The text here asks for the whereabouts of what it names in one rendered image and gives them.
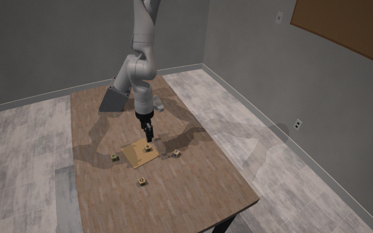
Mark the tan flat mat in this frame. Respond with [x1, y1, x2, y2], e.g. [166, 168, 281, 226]
[120, 138, 160, 169]

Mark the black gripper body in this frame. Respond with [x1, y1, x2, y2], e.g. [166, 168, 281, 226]
[135, 110, 154, 127]

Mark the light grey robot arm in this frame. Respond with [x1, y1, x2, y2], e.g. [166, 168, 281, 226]
[114, 0, 164, 115]

